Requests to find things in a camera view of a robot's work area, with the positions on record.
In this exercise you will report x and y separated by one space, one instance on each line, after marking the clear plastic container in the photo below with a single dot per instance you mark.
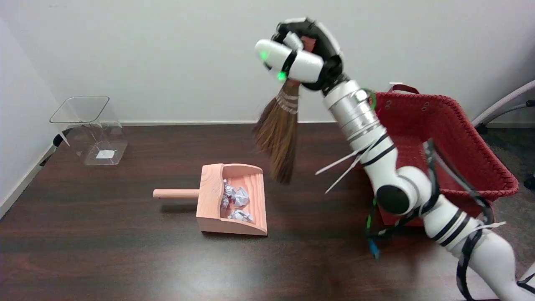
90 131

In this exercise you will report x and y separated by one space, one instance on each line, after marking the red woven basket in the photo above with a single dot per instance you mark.
455 146

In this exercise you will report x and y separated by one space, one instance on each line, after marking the wooden dustpan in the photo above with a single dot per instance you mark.
234 200

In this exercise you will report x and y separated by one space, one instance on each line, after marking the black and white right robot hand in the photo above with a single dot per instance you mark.
307 62

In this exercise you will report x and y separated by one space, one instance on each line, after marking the brown straw hand broom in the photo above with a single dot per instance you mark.
279 133

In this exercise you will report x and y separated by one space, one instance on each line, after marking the white chair frame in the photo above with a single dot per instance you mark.
503 104

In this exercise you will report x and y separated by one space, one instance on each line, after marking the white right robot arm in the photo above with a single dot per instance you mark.
401 179

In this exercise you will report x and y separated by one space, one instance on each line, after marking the crumpled silver paper ball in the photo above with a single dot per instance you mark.
241 197
241 216
224 202
228 189

